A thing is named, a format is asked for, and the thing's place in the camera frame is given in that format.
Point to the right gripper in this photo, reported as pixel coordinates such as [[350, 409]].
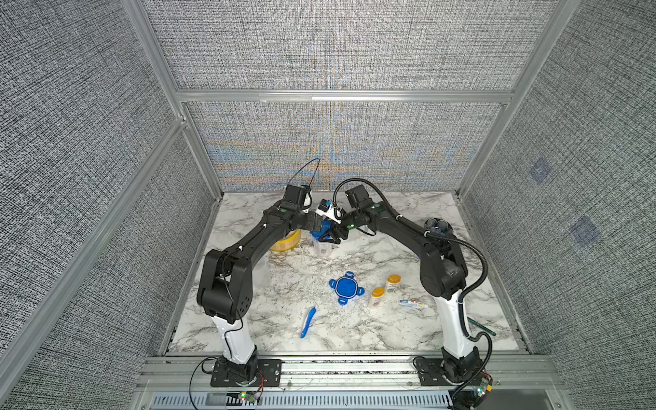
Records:
[[336, 229]]

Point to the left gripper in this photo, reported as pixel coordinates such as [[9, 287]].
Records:
[[311, 215]]

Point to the blue lid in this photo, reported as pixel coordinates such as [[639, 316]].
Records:
[[323, 235], [346, 288]]

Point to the orange cap bottle front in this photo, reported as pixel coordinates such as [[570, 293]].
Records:
[[377, 296]]

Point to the orange cap bottle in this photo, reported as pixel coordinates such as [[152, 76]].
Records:
[[377, 296], [392, 283]]

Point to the toothpaste tube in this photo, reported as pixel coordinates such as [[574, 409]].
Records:
[[412, 304]]

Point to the blue toothbrush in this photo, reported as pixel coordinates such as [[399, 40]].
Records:
[[308, 321]]

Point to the clear container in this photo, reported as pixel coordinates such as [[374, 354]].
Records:
[[261, 274], [322, 249]]

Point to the clear container front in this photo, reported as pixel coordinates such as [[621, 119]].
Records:
[[261, 274]]

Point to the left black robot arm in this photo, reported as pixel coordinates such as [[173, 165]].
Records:
[[225, 290]]

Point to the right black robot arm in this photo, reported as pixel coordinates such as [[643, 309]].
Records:
[[450, 269]]

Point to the yellow bamboo steamer basket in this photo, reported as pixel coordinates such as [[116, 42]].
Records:
[[288, 243]]

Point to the dark blue bowl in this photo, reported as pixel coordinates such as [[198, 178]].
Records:
[[438, 227]]

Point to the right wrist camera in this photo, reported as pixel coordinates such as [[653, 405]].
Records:
[[329, 211]]

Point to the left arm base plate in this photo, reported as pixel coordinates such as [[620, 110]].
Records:
[[255, 373]]

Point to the green handled fork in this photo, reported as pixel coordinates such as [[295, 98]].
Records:
[[481, 327]]

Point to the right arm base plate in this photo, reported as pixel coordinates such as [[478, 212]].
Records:
[[435, 370]]

